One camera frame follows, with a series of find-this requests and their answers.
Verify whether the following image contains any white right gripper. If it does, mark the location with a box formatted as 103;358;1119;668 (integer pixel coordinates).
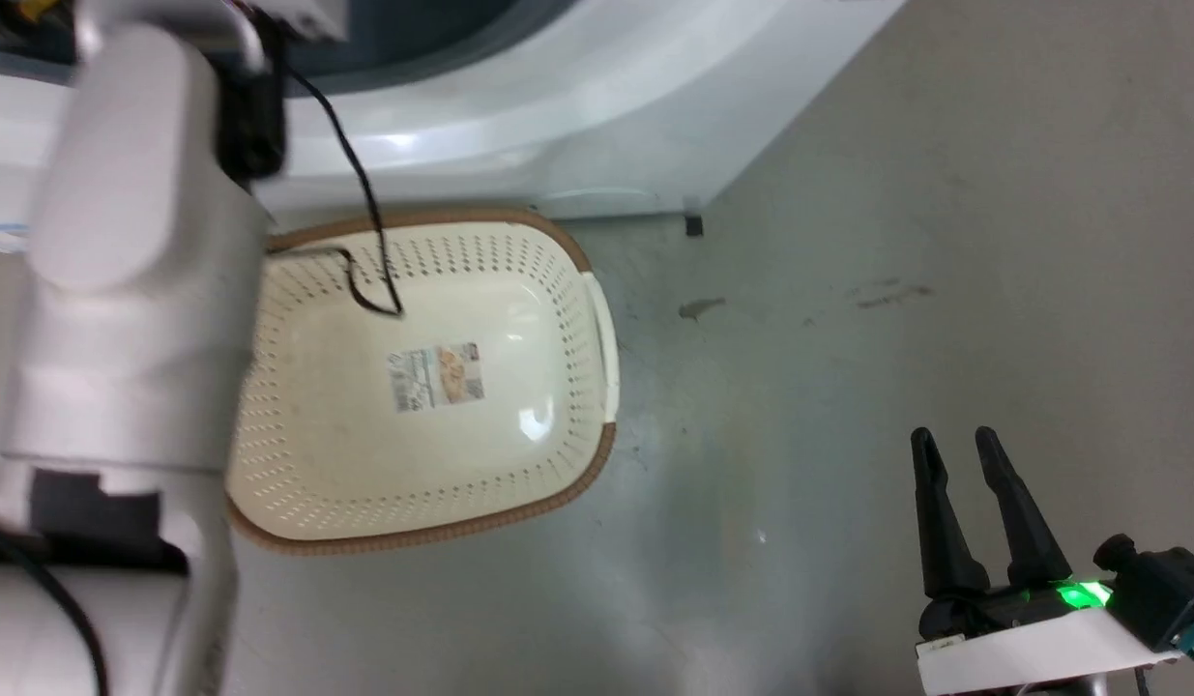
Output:
910;426;1187;696

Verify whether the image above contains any printed basket label sticker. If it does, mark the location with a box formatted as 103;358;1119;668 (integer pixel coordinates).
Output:
389;342;485;414

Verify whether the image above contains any cream perforated laundry basket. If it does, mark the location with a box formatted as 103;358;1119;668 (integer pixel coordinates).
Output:
224;208;620;557

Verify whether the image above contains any white washing machine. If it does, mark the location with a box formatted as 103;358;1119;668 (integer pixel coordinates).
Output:
0;0;909;254

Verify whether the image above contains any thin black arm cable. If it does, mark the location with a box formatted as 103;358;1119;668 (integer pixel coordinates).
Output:
268;66;406;318

